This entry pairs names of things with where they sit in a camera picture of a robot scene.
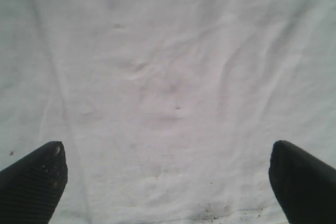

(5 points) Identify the white t-shirt red lettering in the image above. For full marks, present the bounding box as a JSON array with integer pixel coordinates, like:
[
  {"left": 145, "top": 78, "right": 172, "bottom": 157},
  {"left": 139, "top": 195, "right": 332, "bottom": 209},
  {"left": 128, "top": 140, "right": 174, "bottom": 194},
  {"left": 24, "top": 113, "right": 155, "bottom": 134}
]
[{"left": 1, "top": 0, "right": 335, "bottom": 223}]

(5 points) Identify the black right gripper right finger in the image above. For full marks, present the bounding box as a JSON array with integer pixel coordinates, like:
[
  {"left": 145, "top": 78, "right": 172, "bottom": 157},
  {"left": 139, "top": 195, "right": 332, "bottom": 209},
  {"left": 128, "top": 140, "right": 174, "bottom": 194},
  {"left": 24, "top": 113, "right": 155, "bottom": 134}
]
[{"left": 268, "top": 140, "right": 335, "bottom": 224}]

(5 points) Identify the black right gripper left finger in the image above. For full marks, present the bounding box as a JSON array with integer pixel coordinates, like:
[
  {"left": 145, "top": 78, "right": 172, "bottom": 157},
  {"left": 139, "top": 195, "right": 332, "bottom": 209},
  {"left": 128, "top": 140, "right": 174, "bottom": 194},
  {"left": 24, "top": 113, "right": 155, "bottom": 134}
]
[{"left": 1, "top": 141, "right": 68, "bottom": 224}]

